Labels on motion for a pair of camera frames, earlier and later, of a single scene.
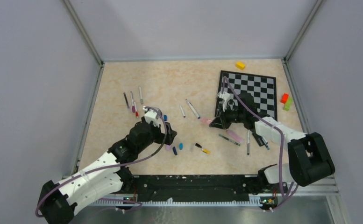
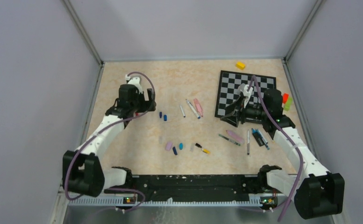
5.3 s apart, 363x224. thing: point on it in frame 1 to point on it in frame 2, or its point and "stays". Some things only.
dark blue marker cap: x=174 y=150 stays
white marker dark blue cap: x=248 y=143 stays
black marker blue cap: x=259 y=139 stays
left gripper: x=170 y=135 to x=145 y=104
